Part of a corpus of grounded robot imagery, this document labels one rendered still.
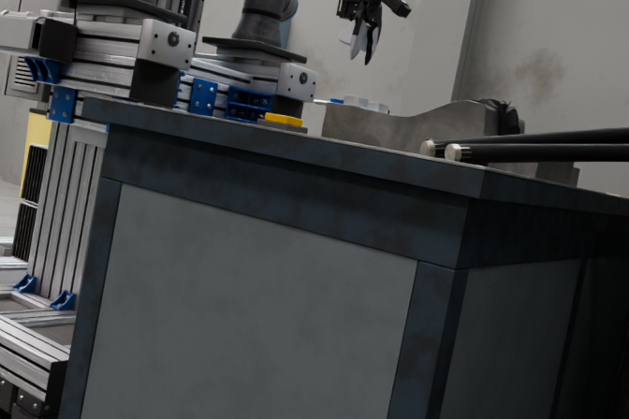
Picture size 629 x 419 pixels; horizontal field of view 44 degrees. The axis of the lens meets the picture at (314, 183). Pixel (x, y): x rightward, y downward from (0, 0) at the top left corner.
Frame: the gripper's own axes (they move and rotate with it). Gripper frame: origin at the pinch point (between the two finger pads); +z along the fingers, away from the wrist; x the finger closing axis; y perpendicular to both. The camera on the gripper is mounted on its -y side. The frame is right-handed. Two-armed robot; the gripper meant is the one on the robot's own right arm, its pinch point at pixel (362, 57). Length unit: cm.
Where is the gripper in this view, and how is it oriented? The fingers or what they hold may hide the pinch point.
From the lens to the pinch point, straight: 183.8
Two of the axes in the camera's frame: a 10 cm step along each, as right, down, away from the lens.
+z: -1.9, 9.8, 0.5
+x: -5.3, -0.6, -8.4
